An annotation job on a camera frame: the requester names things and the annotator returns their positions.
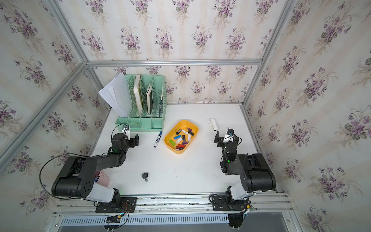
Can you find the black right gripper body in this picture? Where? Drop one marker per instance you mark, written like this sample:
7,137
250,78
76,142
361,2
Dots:
220,143

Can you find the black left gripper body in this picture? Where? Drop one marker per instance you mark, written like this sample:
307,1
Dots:
131,142

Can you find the purple black usb drive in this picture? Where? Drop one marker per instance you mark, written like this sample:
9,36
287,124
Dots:
190,132

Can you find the yellow plastic storage box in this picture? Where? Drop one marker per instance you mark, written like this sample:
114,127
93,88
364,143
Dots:
184,125

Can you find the green usb drive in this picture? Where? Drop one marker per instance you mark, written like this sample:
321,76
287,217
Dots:
172,142

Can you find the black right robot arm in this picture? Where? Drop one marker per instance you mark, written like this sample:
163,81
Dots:
253,170

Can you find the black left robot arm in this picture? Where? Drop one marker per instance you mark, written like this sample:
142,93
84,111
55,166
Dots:
77,177

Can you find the black round key usb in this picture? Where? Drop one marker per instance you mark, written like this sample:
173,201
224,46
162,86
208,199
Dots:
145,176

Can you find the white stapler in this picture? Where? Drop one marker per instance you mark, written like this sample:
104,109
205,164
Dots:
214,124

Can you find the blue white marker pen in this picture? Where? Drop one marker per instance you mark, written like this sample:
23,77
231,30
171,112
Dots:
158,139

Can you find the pink pen cup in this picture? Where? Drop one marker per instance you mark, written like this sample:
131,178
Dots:
101,178

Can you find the green mesh file organizer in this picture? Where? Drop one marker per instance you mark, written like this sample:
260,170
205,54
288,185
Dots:
146,123

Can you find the tan notebook in organizer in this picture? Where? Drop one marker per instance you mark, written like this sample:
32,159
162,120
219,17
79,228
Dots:
149,99

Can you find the white book in organizer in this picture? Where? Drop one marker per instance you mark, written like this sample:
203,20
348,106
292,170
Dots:
137,94

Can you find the white paper stack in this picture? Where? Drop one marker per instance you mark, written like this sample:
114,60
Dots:
116,93

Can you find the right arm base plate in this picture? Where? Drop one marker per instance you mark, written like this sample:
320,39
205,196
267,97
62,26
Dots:
226,203

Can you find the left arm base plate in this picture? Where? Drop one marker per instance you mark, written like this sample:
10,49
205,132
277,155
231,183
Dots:
125,204

